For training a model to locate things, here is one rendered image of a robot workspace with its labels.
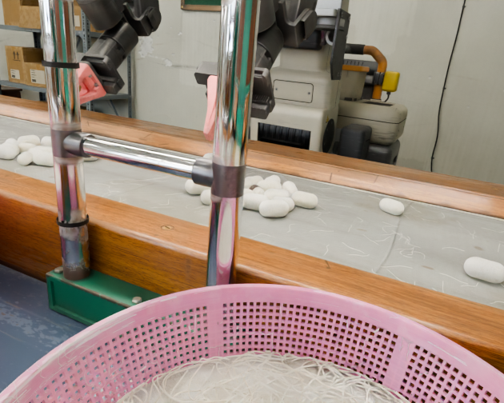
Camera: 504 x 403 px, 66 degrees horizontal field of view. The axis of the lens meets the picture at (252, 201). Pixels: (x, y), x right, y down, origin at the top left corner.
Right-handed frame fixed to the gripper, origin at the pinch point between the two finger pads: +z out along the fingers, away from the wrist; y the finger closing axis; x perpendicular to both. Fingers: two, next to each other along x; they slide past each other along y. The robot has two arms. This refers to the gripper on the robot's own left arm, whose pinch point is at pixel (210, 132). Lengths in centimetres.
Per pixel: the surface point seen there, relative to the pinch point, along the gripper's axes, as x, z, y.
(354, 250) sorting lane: 3.3, 9.0, 20.8
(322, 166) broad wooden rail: 17.0, -10.8, 10.7
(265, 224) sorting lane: 3.9, 8.5, 10.4
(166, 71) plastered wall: 143, -161, -163
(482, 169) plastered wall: 157, -134, 60
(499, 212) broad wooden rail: 16.9, -9.2, 36.7
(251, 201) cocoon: 4.6, 5.7, 7.3
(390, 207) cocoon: 10.9, -2.1, 22.9
